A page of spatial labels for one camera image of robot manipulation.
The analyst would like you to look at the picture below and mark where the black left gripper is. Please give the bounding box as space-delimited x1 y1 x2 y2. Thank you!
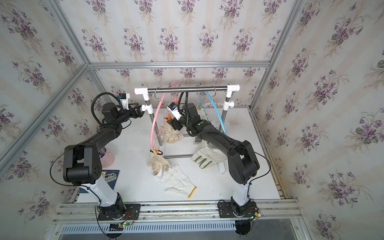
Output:
113 102 147 125

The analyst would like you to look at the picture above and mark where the pink wavy hanger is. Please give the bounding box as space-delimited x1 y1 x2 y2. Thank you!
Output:
149 80 183 152

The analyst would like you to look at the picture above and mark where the white glove with grey strap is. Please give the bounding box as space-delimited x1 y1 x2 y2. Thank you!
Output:
191 142 228 169

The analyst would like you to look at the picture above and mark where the blue wavy hanger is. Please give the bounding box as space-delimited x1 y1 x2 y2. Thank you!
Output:
197 92 227 135

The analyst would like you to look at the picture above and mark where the beige knit glove red cuff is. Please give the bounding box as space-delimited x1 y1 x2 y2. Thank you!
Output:
147 150 172 176

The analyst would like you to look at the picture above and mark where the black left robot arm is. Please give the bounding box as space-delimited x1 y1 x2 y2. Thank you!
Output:
60 93 144 221

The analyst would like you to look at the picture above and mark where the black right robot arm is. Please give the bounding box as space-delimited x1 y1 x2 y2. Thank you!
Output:
168 99 260 217

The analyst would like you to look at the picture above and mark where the pink pen cup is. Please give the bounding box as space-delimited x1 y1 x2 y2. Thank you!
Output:
99 147 115 169

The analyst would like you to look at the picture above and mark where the white and steel drying rack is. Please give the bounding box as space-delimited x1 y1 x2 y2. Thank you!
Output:
135 85 240 162

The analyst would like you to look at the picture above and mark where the blue book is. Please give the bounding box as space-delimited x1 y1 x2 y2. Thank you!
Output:
79 170 120 194

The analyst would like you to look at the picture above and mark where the small circuit board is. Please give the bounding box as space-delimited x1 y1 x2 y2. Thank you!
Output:
108 221 134 233

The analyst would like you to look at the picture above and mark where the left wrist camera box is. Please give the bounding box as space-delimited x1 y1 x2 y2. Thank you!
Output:
118 93 130 110

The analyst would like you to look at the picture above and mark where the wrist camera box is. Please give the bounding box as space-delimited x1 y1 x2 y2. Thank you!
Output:
167 102 183 121
118 93 130 110

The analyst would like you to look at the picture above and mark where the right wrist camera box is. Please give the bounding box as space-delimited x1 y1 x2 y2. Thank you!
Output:
167 102 183 121

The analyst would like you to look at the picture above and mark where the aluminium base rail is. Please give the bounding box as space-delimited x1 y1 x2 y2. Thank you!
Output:
53 200 303 224

